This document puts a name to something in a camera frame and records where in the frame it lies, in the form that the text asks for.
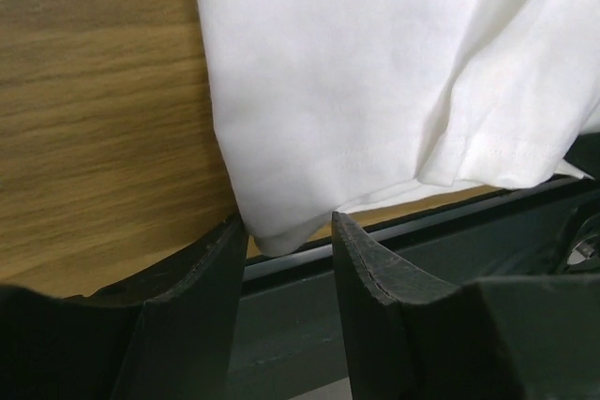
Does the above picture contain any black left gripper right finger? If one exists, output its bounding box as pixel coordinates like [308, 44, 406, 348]
[332, 213, 599, 399]

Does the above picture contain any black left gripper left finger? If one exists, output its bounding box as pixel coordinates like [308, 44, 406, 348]
[1, 219, 248, 399]

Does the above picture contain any white t shirt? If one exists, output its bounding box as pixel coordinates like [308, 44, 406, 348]
[198, 0, 599, 257]

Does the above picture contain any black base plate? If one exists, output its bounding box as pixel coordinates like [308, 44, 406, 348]
[227, 134, 599, 399]

